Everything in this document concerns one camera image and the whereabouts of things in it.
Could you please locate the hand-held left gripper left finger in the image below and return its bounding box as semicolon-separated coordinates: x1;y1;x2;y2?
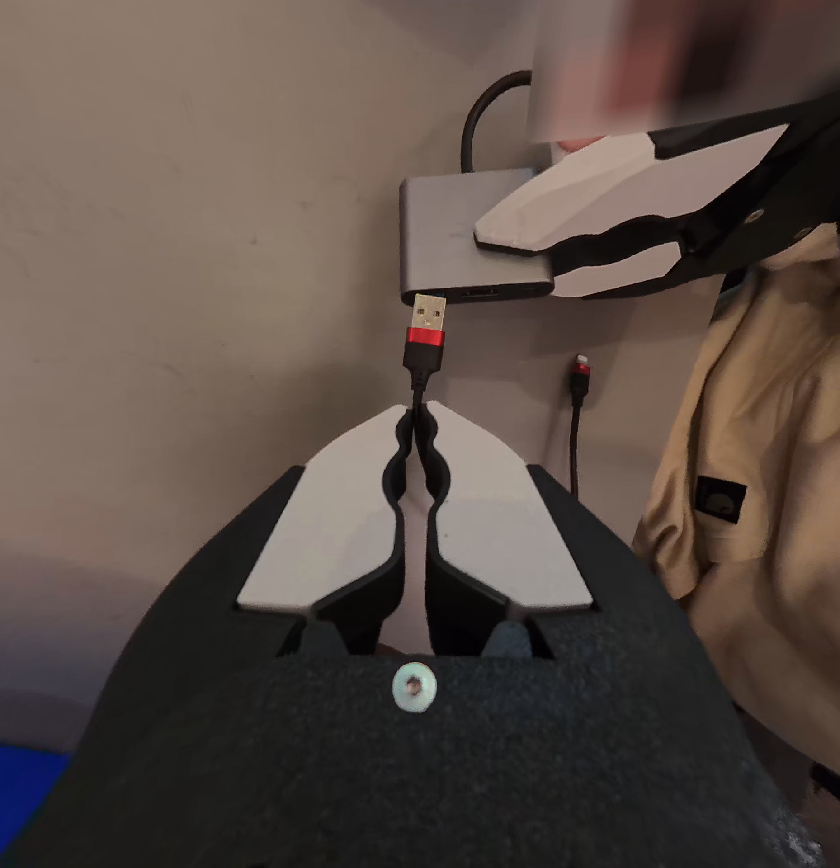
236;403;411;645

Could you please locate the small grey usb hub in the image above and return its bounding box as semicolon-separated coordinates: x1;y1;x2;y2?
400;70;557;306

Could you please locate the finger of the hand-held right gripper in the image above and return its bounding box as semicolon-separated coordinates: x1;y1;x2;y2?
550;227;684;301
473;124;792;257

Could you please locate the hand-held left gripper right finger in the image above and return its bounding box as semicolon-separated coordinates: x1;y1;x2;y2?
420;401;594;655

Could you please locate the black red usb cable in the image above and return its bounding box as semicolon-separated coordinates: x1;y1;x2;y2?
401;290;592;503

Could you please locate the blue plastic bin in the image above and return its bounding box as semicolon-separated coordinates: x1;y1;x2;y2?
0;741;74;868

